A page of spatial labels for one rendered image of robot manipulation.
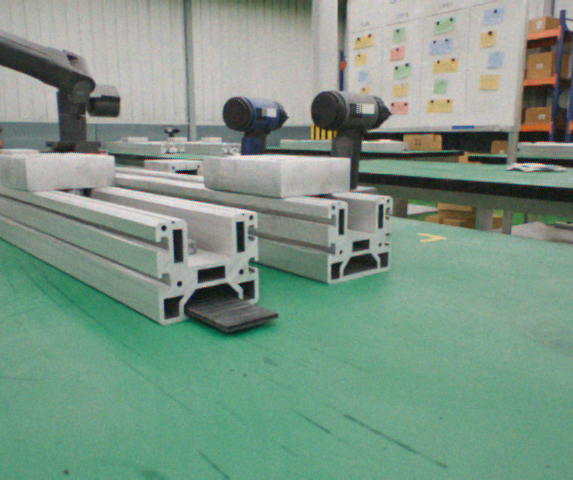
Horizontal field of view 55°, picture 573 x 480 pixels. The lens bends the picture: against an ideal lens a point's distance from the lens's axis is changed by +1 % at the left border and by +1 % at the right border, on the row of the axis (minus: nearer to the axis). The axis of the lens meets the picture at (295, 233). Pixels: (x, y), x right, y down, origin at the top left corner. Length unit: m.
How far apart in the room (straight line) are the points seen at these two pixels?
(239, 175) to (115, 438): 0.41
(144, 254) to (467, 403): 0.27
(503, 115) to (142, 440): 3.37
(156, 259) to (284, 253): 0.20
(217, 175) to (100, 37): 12.25
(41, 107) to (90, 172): 11.70
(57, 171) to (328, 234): 0.36
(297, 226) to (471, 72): 3.19
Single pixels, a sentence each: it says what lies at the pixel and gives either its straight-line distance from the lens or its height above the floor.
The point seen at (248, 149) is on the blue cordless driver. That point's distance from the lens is 0.99.
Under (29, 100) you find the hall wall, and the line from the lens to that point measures 12.45.
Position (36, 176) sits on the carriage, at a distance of 0.75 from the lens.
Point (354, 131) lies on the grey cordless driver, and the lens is 0.88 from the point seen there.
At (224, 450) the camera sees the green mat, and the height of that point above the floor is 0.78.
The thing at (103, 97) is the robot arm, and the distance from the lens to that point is 1.31.
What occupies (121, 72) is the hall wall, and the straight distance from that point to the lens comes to 12.96.
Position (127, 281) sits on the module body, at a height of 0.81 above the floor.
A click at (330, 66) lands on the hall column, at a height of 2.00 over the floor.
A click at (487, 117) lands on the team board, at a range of 3.64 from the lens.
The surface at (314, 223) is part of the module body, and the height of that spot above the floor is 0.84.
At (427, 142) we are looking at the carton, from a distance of 5.30.
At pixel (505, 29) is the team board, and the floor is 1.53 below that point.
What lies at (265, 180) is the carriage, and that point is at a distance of 0.63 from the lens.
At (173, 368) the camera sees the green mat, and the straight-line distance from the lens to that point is 0.39.
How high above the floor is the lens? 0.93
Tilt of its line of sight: 10 degrees down
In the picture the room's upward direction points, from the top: straight up
